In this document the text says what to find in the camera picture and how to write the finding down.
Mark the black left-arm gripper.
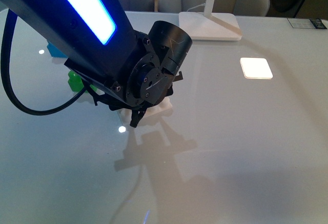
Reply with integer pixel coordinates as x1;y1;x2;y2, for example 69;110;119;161
89;75;185;129

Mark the white studded base plate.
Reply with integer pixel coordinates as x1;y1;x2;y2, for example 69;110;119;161
117;97;172;121

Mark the green two-stud block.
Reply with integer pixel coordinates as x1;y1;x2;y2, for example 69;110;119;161
68;70;85;93

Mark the blue three-stud block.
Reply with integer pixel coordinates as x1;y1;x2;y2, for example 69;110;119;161
47;42;68;58

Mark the white desk lamp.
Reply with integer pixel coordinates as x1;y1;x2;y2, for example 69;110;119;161
179;0;242;41

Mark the label sticker on table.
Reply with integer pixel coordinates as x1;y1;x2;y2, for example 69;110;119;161
288;18;327;30

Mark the white lamp cable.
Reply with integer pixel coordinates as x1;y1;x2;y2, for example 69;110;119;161
186;3;206;12

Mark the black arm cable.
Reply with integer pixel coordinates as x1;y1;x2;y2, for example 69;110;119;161
0;10;89;116

